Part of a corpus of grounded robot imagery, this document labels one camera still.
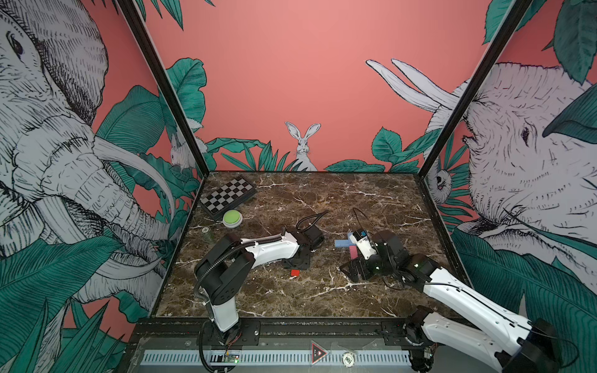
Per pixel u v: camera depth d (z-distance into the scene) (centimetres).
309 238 72
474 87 86
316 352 70
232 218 100
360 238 70
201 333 67
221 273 46
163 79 84
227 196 107
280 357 70
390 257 59
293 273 86
